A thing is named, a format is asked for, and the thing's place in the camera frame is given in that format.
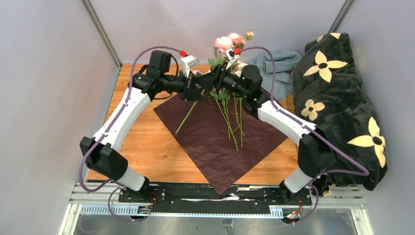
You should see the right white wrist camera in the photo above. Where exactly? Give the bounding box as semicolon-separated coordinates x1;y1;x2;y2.
225;47;241;70

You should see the dark red wrapping paper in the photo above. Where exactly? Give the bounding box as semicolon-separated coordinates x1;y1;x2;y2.
154;94;287;194

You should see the blue towel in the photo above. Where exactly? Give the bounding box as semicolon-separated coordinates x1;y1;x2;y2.
246;48;301;102

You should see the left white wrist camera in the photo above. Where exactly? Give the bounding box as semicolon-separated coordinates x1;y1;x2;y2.
179;50;199;78

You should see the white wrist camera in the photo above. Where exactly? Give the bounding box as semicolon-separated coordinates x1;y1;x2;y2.
225;47;241;70
179;50;199;78

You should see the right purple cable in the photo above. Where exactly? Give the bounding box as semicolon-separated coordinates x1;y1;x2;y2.
240;45;370;225

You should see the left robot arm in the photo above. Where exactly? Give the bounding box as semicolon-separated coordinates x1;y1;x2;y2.
78;47;203;202

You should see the black flower-pattern blanket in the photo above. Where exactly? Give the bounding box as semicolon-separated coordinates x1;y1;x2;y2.
292;33;388;196

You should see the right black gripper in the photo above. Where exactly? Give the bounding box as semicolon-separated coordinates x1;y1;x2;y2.
196;62;249;98

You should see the white rose stem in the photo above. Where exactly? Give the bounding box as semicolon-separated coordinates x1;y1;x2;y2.
231;61;250;149

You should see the pink rose stem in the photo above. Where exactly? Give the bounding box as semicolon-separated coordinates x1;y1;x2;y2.
175;30;254;134

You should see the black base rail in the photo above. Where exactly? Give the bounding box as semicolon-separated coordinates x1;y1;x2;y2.
118;182;312;215

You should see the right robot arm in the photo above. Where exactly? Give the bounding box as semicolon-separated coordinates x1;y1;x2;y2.
195;65;338;205

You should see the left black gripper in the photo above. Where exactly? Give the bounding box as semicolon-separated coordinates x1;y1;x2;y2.
161;70;204;102

